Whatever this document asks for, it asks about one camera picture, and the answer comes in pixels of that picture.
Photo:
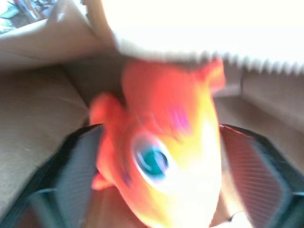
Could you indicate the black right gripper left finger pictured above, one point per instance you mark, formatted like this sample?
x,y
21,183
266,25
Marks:
x,y
61,175

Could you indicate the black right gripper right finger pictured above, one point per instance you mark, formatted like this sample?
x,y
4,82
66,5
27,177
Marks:
x,y
259,175

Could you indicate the orange fish plush toy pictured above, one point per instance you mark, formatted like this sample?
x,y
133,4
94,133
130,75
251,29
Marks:
x,y
166,147

